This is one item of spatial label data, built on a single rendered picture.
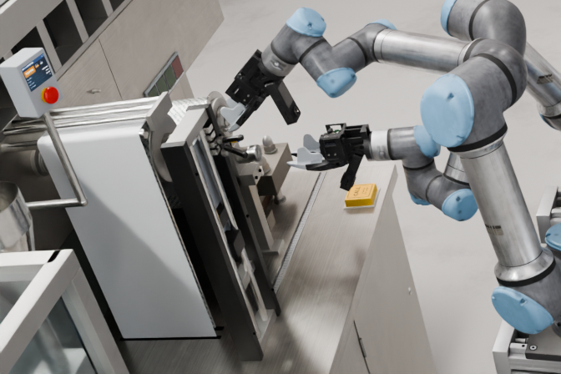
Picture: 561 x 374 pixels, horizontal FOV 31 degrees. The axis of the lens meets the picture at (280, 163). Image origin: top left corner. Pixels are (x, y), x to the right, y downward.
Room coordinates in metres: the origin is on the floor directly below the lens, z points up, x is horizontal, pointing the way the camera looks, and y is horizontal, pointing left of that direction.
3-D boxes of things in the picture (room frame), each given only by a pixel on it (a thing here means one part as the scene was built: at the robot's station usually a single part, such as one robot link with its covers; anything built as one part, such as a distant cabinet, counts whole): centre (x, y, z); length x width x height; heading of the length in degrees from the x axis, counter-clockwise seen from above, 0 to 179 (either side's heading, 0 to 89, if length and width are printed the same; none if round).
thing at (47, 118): (1.62, 0.37, 1.51); 0.02 x 0.02 x 0.20
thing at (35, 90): (1.62, 0.36, 1.66); 0.07 x 0.07 x 0.10; 51
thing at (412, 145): (1.99, -0.31, 1.11); 0.11 x 0.08 x 0.09; 66
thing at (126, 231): (1.87, 0.39, 1.17); 0.34 x 0.05 x 0.54; 66
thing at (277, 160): (2.34, 0.18, 1.00); 0.40 x 0.16 x 0.06; 66
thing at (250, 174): (2.06, 0.08, 1.05); 0.06 x 0.05 x 0.31; 66
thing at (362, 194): (2.16, -0.17, 0.91); 0.07 x 0.07 x 0.02; 66
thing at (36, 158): (2.00, 0.48, 1.34); 0.07 x 0.07 x 0.07; 66
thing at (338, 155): (2.05, -0.16, 1.12); 0.12 x 0.08 x 0.09; 66
